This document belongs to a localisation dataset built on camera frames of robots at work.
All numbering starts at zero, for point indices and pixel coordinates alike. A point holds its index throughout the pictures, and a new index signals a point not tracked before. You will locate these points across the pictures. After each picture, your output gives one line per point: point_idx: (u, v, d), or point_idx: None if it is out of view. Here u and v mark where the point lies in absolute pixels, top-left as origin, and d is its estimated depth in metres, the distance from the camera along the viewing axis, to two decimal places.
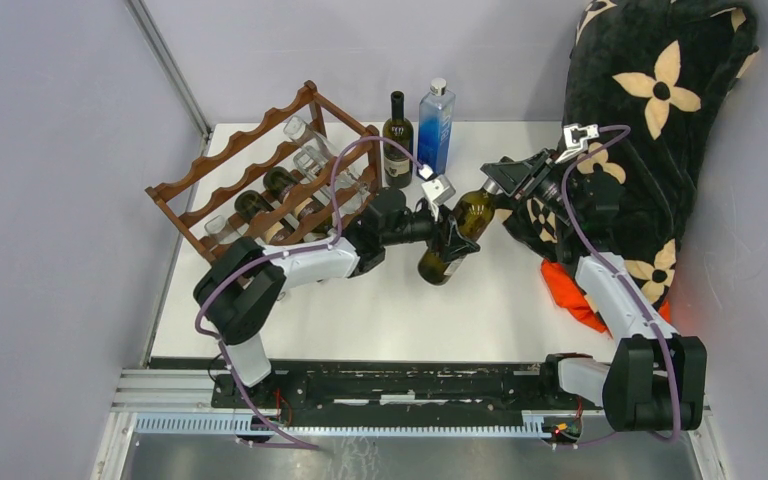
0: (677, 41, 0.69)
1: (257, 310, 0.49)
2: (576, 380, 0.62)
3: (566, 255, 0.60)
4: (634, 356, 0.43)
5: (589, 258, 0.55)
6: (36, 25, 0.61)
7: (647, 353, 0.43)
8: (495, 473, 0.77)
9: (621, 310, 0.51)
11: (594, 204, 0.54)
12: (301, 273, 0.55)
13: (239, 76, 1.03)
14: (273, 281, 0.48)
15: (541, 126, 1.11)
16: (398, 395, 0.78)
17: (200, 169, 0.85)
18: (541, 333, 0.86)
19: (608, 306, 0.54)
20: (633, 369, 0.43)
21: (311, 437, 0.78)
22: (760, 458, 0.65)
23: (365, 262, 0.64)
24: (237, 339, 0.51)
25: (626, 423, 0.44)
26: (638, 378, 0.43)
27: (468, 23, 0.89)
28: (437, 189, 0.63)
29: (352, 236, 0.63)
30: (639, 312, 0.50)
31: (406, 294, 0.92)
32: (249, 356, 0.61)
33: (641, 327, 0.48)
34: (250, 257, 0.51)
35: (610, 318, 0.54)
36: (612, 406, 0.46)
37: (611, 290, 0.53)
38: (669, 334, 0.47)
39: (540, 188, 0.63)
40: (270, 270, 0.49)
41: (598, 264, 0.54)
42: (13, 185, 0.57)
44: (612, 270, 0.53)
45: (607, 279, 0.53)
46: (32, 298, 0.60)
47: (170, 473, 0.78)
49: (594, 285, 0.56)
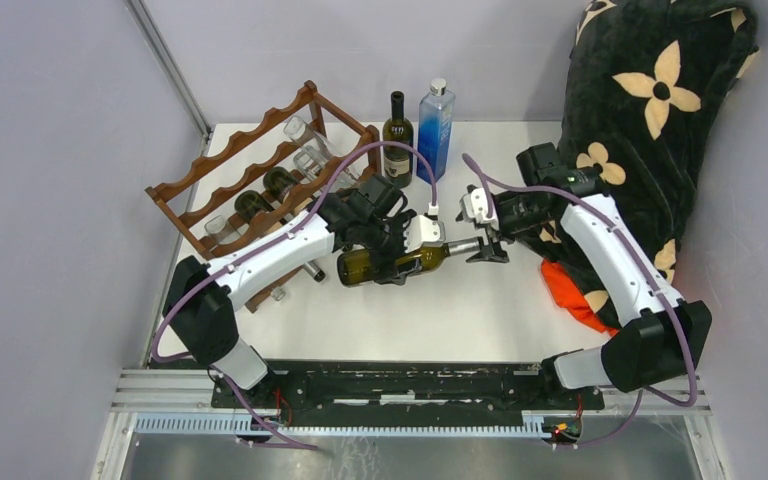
0: (677, 41, 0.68)
1: (215, 332, 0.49)
2: (577, 370, 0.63)
3: (548, 200, 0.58)
4: (646, 336, 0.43)
5: (581, 211, 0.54)
6: (36, 26, 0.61)
7: (659, 330, 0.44)
8: (494, 473, 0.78)
9: (624, 276, 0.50)
11: (535, 149, 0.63)
12: (263, 273, 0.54)
13: (239, 76, 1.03)
14: (215, 309, 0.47)
15: (541, 126, 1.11)
16: (398, 395, 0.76)
17: (200, 169, 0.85)
18: (541, 336, 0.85)
19: (605, 265, 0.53)
20: (645, 347, 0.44)
21: (311, 437, 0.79)
22: (759, 458, 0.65)
23: (346, 229, 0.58)
24: (216, 358, 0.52)
25: (633, 385, 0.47)
26: (648, 351, 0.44)
27: (468, 23, 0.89)
28: (435, 233, 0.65)
29: (338, 202, 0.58)
30: (643, 279, 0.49)
31: (406, 298, 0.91)
32: (243, 357, 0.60)
33: (647, 298, 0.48)
34: (197, 278, 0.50)
35: (604, 277, 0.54)
36: (615, 370, 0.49)
37: (609, 245, 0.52)
38: (674, 301, 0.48)
39: (507, 227, 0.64)
40: (213, 296, 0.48)
41: (593, 218, 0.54)
42: (13, 184, 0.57)
44: (608, 224, 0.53)
45: (603, 234, 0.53)
46: (32, 298, 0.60)
47: (170, 473, 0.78)
49: (587, 239, 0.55)
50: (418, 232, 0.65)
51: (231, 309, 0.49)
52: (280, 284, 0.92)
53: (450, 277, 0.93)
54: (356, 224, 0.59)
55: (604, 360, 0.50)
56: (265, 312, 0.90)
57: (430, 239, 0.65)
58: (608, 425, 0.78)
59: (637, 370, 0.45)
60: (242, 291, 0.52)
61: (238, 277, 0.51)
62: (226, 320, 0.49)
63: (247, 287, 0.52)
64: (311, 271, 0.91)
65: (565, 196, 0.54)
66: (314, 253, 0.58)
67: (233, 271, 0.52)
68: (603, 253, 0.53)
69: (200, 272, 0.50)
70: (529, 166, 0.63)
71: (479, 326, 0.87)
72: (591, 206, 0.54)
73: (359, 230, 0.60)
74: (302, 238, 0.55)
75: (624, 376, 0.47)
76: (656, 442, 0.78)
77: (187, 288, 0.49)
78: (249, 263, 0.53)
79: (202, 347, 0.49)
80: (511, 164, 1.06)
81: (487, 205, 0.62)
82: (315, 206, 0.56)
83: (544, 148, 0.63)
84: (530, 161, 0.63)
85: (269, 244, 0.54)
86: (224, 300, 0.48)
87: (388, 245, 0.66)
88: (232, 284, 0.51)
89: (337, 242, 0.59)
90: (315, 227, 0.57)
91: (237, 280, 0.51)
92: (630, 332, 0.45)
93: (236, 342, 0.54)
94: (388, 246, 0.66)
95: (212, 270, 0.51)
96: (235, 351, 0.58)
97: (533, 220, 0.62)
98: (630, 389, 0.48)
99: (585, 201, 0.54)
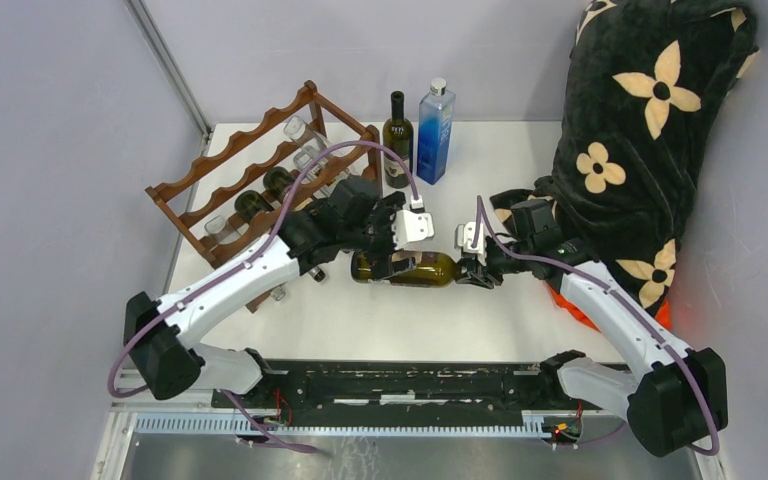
0: (677, 41, 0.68)
1: (165, 373, 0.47)
2: (586, 386, 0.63)
3: (543, 272, 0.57)
4: (663, 391, 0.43)
5: (574, 276, 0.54)
6: (36, 26, 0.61)
7: (673, 384, 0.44)
8: (495, 474, 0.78)
9: (628, 333, 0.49)
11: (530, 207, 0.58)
12: (217, 310, 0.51)
13: (239, 76, 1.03)
14: (165, 349, 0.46)
15: (541, 126, 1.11)
16: (398, 395, 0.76)
17: (200, 169, 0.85)
18: (541, 338, 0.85)
19: (608, 325, 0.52)
20: (665, 403, 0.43)
21: (310, 438, 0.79)
22: (758, 457, 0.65)
23: (312, 252, 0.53)
24: (177, 392, 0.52)
25: (668, 449, 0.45)
26: (671, 409, 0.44)
27: (468, 22, 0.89)
28: (422, 232, 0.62)
29: (304, 219, 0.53)
30: (648, 334, 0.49)
31: (409, 297, 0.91)
32: (224, 372, 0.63)
33: (656, 352, 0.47)
34: (147, 318, 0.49)
35: (609, 336, 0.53)
36: (646, 436, 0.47)
37: (606, 307, 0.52)
38: (683, 352, 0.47)
39: (495, 267, 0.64)
40: (164, 335, 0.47)
41: (587, 281, 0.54)
42: (14, 185, 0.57)
44: (603, 285, 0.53)
45: (599, 296, 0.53)
46: (31, 299, 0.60)
47: (170, 473, 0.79)
49: (587, 304, 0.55)
50: (404, 231, 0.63)
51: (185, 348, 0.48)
52: (280, 284, 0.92)
53: None
54: (325, 244, 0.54)
55: (632, 427, 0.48)
56: (266, 312, 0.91)
57: (416, 236, 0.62)
58: (608, 425, 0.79)
59: (666, 430, 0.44)
60: (194, 329, 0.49)
61: (188, 314, 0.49)
62: (181, 359, 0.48)
63: (200, 324, 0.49)
64: (311, 272, 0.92)
65: (558, 265, 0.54)
66: (279, 280, 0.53)
67: (184, 309, 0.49)
68: (603, 314, 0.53)
69: (151, 310, 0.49)
70: (523, 224, 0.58)
71: (479, 328, 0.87)
72: (582, 269, 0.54)
73: (327, 251, 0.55)
74: (260, 267, 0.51)
75: (655, 439, 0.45)
76: None
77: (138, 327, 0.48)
78: (201, 299, 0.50)
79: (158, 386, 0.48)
80: (512, 164, 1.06)
81: (475, 237, 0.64)
82: (274, 231, 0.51)
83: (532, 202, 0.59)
84: (526, 220, 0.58)
85: (222, 276, 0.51)
86: (173, 342, 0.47)
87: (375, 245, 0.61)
88: (181, 324, 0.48)
89: (304, 265, 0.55)
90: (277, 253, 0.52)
91: (187, 319, 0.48)
92: (648, 390, 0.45)
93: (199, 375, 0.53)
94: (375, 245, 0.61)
95: (162, 308, 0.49)
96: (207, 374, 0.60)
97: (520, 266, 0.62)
98: (666, 453, 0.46)
99: (578, 268, 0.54)
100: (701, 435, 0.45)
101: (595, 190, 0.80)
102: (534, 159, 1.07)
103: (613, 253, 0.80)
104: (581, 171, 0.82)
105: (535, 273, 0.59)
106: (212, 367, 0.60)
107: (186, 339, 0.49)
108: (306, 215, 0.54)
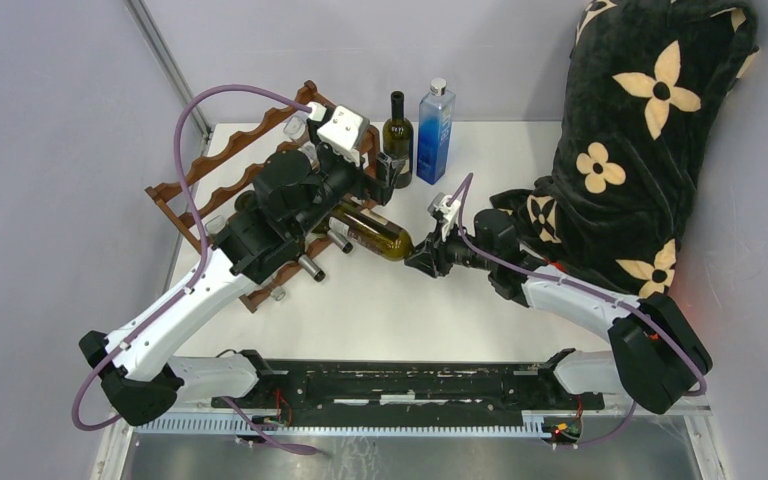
0: (677, 41, 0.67)
1: (128, 403, 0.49)
2: (584, 379, 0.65)
3: (507, 291, 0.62)
4: (631, 343, 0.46)
5: (530, 281, 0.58)
6: (36, 27, 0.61)
7: (637, 333, 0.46)
8: (495, 474, 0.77)
9: (585, 305, 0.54)
11: (494, 232, 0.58)
12: (172, 337, 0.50)
13: (239, 76, 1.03)
14: (116, 391, 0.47)
15: (541, 126, 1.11)
16: (398, 395, 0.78)
17: (200, 170, 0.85)
18: (541, 337, 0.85)
19: (573, 309, 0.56)
20: (640, 355, 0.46)
21: (311, 438, 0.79)
22: (760, 458, 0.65)
23: (261, 260, 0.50)
24: (158, 411, 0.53)
25: (667, 399, 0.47)
26: (649, 360, 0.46)
27: (468, 22, 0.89)
28: (350, 131, 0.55)
29: (246, 227, 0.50)
30: (601, 299, 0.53)
31: (409, 292, 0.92)
32: (215, 383, 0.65)
33: (613, 311, 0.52)
34: (102, 355, 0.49)
35: (576, 318, 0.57)
36: (645, 395, 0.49)
37: (568, 295, 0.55)
38: (635, 301, 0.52)
39: (452, 253, 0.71)
40: (114, 376, 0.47)
41: (541, 280, 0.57)
42: (11, 185, 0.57)
44: (554, 279, 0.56)
45: (556, 289, 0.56)
46: (30, 299, 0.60)
47: (170, 472, 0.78)
49: (550, 300, 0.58)
50: (340, 143, 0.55)
51: (140, 383, 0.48)
52: (280, 284, 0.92)
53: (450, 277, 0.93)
54: (275, 250, 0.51)
55: (632, 392, 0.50)
56: (265, 312, 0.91)
57: (346, 137, 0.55)
58: (608, 425, 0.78)
59: (658, 381, 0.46)
60: (146, 365, 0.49)
61: (134, 353, 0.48)
62: (138, 393, 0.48)
63: (151, 358, 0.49)
64: (311, 272, 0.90)
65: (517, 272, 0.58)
66: (236, 292, 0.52)
67: (131, 347, 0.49)
68: (566, 303, 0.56)
69: (101, 349, 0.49)
70: (489, 241, 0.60)
71: (477, 326, 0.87)
72: (540, 272, 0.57)
73: (279, 254, 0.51)
74: (203, 289, 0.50)
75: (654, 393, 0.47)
76: (657, 442, 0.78)
77: (92, 366, 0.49)
78: (146, 334, 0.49)
79: (130, 413, 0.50)
80: (512, 164, 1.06)
81: (455, 200, 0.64)
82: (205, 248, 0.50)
83: (497, 220, 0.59)
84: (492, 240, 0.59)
85: (164, 307, 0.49)
86: (122, 382, 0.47)
87: (343, 186, 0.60)
88: (128, 365, 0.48)
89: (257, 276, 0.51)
90: (217, 271, 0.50)
91: (132, 359, 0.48)
92: (620, 347, 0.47)
93: (175, 394, 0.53)
94: (340, 188, 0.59)
95: (109, 349, 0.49)
96: (193, 390, 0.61)
97: (472, 263, 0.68)
98: (670, 402, 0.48)
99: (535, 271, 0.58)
100: (691, 376, 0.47)
101: (595, 190, 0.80)
102: (534, 159, 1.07)
103: (613, 253, 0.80)
104: (581, 171, 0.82)
105: (498, 289, 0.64)
106: (199, 380, 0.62)
107: (141, 374, 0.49)
108: (247, 218, 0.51)
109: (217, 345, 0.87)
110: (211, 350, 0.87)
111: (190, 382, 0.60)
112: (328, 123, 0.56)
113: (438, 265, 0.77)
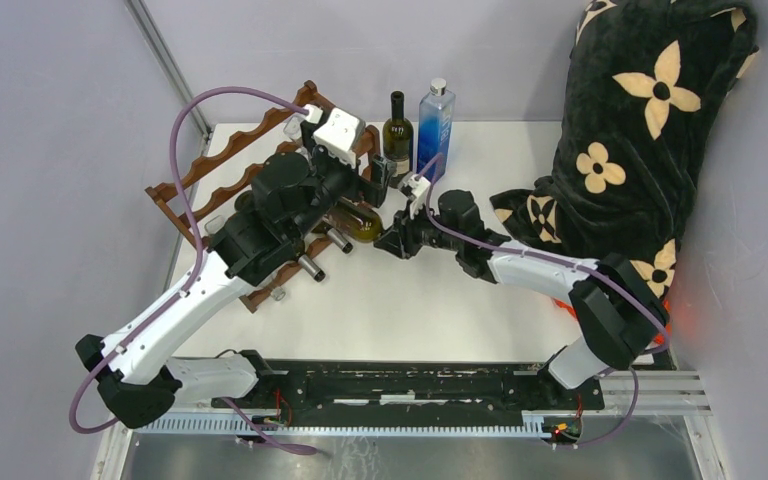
0: (677, 41, 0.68)
1: (125, 406, 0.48)
2: (571, 366, 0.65)
3: (474, 270, 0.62)
4: (589, 300, 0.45)
5: (495, 257, 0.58)
6: (37, 26, 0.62)
7: (596, 291, 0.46)
8: (495, 473, 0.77)
9: (548, 274, 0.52)
11: (458, 213, 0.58)
12: (168, 342, 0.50)
13: (239, 76, 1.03)
14: (113, 394, 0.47)
15: (541, 126, 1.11)
16: (398, 396, 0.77)
17: (200, 170, 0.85)
18: (539, 337, 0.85)
19: (538, 281, 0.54)
20: (599, 311, 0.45)
21: (311, 438, 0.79)
22: (760, 458, 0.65)
23: (257, 262, 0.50)
24: (155, 414, 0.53)
25: (628, 354, 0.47)
26: (608, 316, 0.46)
27: (468, 23, 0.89)
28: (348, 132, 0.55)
29: (243, 229, 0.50)
30: (561, 265, 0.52)
31: (413, 294, 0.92)
32: (213, 384, 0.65)
33: (572, 274, 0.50)
34: (97, 358, 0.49)
35: (545, 291, 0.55)
36: (606, 352, 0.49)
37: (530, 265, 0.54)
38: (593, 263, 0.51)
39: (419, 235, 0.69)
40: (109, 380, 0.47)
41: (505, 254, 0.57)
42: (12, 184, 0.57)
44: (517, 252, 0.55)
45: (519, 261, 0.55)
46: (30, 298, 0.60)
47: (170, 472, 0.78)
49: (516, 275, 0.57)
50: (337, 146, 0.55)
51: (136, 387, 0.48)
52: (280, 284, 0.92)
53: (450, 277, 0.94)
54: (271, 251, 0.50)
55: (594, 350, 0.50)
56: (265, 312, 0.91)
57: (343, 138, 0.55)
58: (608, 424, 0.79)
59: (618, 337, 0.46)
60: (142, 368, 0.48)
61: (130, 357, 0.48)
62: (135, 396, 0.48)
63: (147, 362, 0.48)
64: (311, 272, 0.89)
65: (482, 247, 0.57)
66: (232, 294, 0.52)
67: (126, 351, 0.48)
68: (530, 275, 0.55)
69: (97, 353, 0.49)
70: (454, 222, 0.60)
71: (476, 327, 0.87)
72: (504, 247, 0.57)
73: (275, 256, 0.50)
74: (198, 292, 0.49)
75: (615, 349, 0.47)
76: (657, 442, 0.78)
77: (89, 370, 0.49)
78: (141, 338, 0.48)
79: (126, 416, 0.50)
80: (511, 165, 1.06)
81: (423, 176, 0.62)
82: (201, 250, 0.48)
83: (460, 200, 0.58)
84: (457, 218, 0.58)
85: (159, 311, 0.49)
86: (119, 385, 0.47)
87: (339, 188, 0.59)
88: (124, 369, 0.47)
89: (251, 278, 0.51)
90: (213, 274, 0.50)
91: (128, 363, 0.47)
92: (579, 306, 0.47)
93: (172, 398, 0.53)
94: (337, 190, 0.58)
95: (105, 352, 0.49)
96: (191, 392, 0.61)
97: (440, 243, 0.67)
98: (632, 357, 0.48)
99: (500, 247, 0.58)
100: (652, 331, 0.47)
101: (595, 190, 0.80)
102: (534, 159, 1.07)
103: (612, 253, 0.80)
104: (581, 171, 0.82)
105: (466, 269, 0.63)
106: (198, 381, 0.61)
107: (137, 378, 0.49)
108: (244, 219, 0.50)
109: (216, 345, 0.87)
110: (211, 350, 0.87)
111: (188, 383, 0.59)
112: (325, 125, 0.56)
113: (405, 248, 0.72)
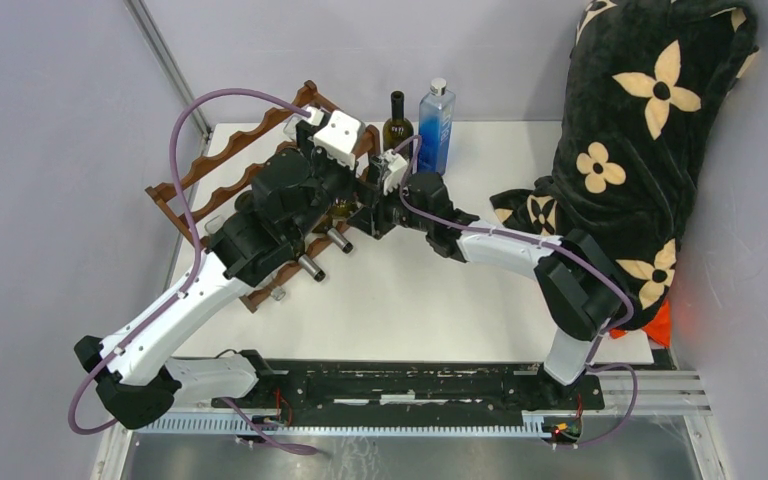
0: (677, 41, 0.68)
1: (124, 406, 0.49)
2: (557, 354, 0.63)
3: (445, 250, 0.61)
4: (552, 273, 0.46)
5: (464, 236, 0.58)
6: (37, 27, 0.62)
7: (558, 264, 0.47)
8: (495, 473, 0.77)
9: (514, 251, 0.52)
11: (426, 193, 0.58)
12: (166, 343, 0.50)
13: (238, 76, 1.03)
14: (112, 395, 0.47)
15: (541, 126, 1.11)
16: (398, 396, 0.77)
17: (200, 170, 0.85)
18: (539, 338, 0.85)
19: (506, 259, 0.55)
20: (561, 283, 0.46)
21: (311, 438, 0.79)
22: (760, 458, 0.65)
23: (255, 263, 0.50)
24: (154, 414, 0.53)
25: (591, 327, 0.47)
26: (570, 288, 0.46)
27: (468, 23, 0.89)
28: (348, 135, 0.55)
29: (242, 230, 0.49)
30: (527, 242, 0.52)
31: (412, 294, 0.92)
32: (213, 385, 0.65)
33: (537, 251, 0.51)
34: (96, 359, 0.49)
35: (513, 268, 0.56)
36: (571, 326, 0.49)
37: (498, 244, 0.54)
38: (557, 240, 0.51)
39: (389, 215, 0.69)
40: (108, 381, 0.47)
41: (474, 234, 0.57)
42: (12, 185, 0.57)
44: (485, 231, 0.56)
45: (487, 240, 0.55)
46: (30, 298, 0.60)
47: (170, 472, 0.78)
49: (484, 253, 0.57)
50: (338, 149, 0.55)
51: (135, 387, 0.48)
52: (280, 284, 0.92)
53: (449, 277, 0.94)
54: (270, 252, 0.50)
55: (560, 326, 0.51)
56: (265, 312, 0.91)
57: (343, 140, 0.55)
58: (608, 423, 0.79)
59: (580, 308, 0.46)
60: (140, 369, 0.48)
61: (129, 358, 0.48)
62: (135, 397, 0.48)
63: (146, 362, 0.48)
64: (311, 271, 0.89)
65: (451, 226, 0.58)
66: (231, 295, 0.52)
67: (125, 352, 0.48)
68: (499, 253, 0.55)
69: (96, 354, 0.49)
70: (423, 203, 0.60)
71: (476, 326, 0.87)
72: (473, 226, 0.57)
73: (273, 257, 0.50)
74: (197, 293, 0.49)
75: (579, 323, 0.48)
76: (657, 442, 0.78)
77: (88, 371, 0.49)
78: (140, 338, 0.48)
79: (125, 416, 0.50)
80: (511, 164, 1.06)
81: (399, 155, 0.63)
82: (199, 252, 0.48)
83: (429, 180, 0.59)
84: (425, 197, 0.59)
85: (157, 312, 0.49)
86: (118, 386, 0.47)
87: (336, 189, 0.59)
88: (122, 370, 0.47)
89: (249, 279, 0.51)
90: (212, 275, 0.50)
91: (127, 364, 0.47)
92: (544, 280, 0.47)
93: (171, 398, 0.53)
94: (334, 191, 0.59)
95: (104, 353, 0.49)
96: (190, 393, 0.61)
97: (410, 223, 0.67)
98: (595, 331, 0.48)
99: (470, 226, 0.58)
100: (615, 302, 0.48)
101: (595, 190, 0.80)
102: (534, 159, 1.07)
103: (613, 253, 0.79)
104: (581, 171, 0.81)
105: (436, 249, 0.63)
106: (197, 382, 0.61)
107: (136, 379, 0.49)
108: (242, 220, 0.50)
109: (216, 346, 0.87)
110: (211, 350, 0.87)
111: (187, 384, 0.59)
112: (324, 128, 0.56)
113: (375, 225, 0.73)
